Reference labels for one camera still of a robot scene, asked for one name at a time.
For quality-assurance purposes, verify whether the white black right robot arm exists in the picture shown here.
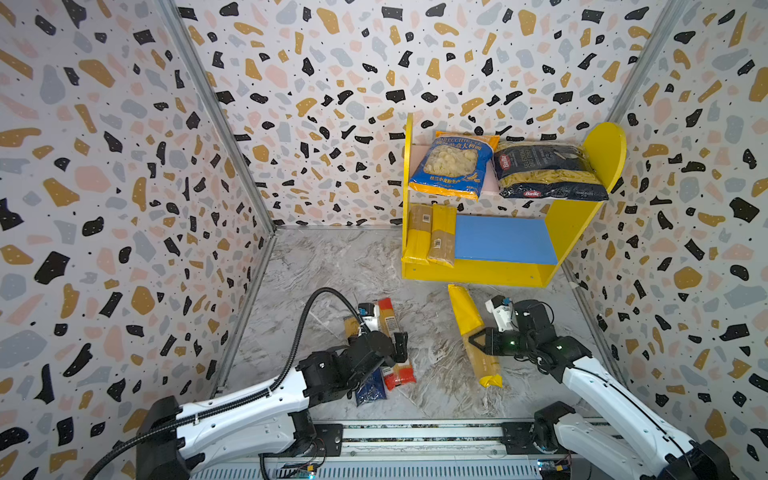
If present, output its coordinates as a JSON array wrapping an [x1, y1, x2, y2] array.
[[456, 295, 735, 479]]

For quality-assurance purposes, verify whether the red pasta packet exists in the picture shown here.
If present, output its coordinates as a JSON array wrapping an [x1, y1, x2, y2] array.
[[377, 298, 416, 391]]

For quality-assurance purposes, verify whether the black corrugated cable hose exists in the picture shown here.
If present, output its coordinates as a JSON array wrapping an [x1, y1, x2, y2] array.
[[80, 287, 367, 480]]

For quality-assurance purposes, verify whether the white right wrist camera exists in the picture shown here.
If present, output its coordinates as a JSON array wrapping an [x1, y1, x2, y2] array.
[[485, 295, 515, 332]]

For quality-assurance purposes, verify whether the dark blue pasta bag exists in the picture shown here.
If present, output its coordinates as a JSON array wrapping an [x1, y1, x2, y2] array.
[[355, 369, 387, 407]]

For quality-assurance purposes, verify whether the yellow spaghetti bag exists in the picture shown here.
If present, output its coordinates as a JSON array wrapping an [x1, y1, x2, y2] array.
[[403, 204, 432, 265]]

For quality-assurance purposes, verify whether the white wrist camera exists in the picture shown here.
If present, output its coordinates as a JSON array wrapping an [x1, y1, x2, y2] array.
[[485, 295, 515, 332], [358, 302, 380, 331]]

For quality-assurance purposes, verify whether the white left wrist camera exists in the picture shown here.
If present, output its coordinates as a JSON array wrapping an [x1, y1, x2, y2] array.
[[358, 302, 380, 331]]

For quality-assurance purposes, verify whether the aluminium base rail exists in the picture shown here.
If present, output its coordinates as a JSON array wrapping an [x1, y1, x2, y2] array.
[[233, 416, 676, 480]]

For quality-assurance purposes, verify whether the small yellow pasta bag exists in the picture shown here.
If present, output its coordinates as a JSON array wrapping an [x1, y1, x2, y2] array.
[[344, 316, 361, 344]]

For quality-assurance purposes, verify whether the yellow spaghetti box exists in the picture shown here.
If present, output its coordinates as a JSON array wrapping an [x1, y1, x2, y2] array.
[[448, 284, 503, 388]]

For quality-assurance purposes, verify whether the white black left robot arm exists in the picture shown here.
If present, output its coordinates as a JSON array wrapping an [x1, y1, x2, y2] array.
[[136, 331, 408, 479]]

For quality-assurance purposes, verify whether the blue orecchiette pasta bag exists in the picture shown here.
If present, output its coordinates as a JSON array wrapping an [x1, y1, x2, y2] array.
[[409, 131, 500, 200]]

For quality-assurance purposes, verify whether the clear yellow spaghetti packet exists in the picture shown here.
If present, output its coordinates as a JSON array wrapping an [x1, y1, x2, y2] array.
[[427, 204, 457, 268]]

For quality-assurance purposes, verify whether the black penne pasta bag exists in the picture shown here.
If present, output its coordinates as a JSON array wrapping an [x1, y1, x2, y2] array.
[[492, 142, 608, 202]]

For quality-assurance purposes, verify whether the yellow wooden shelf unit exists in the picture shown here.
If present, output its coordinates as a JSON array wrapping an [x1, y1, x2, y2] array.
[[400, 113, 627, 288]]

